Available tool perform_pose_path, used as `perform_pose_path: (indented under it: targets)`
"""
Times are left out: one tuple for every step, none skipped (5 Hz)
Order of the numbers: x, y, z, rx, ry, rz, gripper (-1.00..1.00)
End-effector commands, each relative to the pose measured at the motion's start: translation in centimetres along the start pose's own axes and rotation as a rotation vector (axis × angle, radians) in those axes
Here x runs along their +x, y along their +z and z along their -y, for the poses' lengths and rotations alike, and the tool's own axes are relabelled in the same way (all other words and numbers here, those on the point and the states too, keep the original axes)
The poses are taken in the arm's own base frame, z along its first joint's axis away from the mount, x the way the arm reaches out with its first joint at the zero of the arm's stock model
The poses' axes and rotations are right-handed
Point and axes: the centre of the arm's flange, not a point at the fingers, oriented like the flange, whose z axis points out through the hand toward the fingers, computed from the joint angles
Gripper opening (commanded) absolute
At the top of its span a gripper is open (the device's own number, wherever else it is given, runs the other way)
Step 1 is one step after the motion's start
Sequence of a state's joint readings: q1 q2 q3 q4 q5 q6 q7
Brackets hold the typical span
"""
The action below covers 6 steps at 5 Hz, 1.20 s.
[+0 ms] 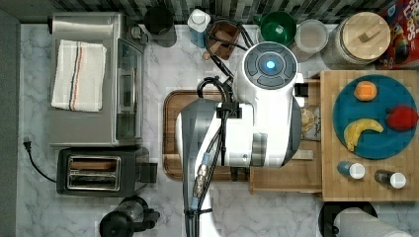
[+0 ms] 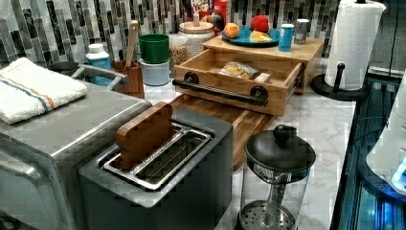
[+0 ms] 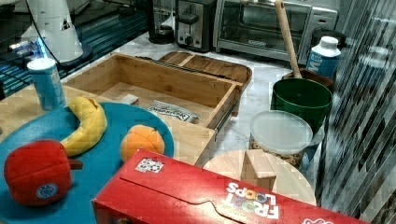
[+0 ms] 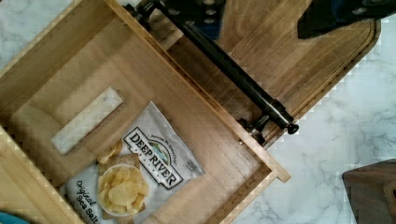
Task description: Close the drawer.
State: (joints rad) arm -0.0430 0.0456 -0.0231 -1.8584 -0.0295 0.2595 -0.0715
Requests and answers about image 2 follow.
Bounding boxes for wooden drawer with black handle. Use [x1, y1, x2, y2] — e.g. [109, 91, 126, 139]
[172, 49, 304, 116]

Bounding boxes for bagged snack in drawer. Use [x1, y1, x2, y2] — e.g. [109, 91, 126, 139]
[219, 61, 258, 80]

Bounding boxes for small wooden block in drawer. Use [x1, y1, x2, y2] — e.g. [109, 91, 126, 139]
[254, 73, 270, 82]

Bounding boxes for wooden cutting board tray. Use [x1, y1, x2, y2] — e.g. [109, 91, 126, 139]
[170, 95, 276, 171]

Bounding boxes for light blue glass cup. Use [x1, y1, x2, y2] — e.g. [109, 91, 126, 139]
[139, 59, 169, 86]

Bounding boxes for black toaster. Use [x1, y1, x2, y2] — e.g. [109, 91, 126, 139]
[79, 108, 233, 230]

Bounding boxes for wooden toast slice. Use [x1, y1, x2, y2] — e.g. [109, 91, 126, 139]
[116, 103, 175, 170]

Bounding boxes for glass jar with white lid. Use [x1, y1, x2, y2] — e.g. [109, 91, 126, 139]
[169, 34, 188, 77]

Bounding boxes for wooden utensil holder box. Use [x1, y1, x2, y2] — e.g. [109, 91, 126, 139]
[111, 60, 145, 99]

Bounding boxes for large jar with wooden lid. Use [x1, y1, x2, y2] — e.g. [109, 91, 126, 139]
[179, 13, 214, 58]

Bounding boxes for green cup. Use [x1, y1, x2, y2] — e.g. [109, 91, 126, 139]
[139, 34, 169, 64]

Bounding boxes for teal plate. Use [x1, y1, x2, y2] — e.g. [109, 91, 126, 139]
[220, 26, 280, 48]

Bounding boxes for orange fruit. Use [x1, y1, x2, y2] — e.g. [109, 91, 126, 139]
[223, 23, 239, 38]

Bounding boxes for yellow banana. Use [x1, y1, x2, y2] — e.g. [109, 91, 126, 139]
[249, 31, 272, 43]

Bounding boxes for red cereal box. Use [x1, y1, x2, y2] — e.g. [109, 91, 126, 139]
[190, 0, 229, 35]

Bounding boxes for red apple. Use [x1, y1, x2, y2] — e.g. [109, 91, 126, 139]
[251, 15, 269, 34]

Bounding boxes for wooden spoon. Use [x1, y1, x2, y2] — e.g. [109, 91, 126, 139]
[125, 20, 139, 68]

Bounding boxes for blue shaker with white cap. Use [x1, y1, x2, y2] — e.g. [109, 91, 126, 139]
[279, 24, 294, 52]

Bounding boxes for black paper towel holder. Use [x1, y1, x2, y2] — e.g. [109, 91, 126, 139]
[310, 63, 370, 102]

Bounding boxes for blue bottle with white cap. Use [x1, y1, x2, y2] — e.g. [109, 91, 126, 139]
[86, 43, 111, 86]

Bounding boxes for grey shaker with white cap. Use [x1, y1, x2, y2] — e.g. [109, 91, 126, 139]
[294, 18, 309, 45]

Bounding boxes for stainless toaster oven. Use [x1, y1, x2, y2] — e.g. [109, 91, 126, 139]
[1, 65, 151, 230]

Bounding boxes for white paper towel roll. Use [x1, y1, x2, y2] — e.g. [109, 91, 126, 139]
[325, 0, 386, 91]

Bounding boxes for white striped towel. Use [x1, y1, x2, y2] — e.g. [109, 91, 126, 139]
[0, 57, 87, 125]

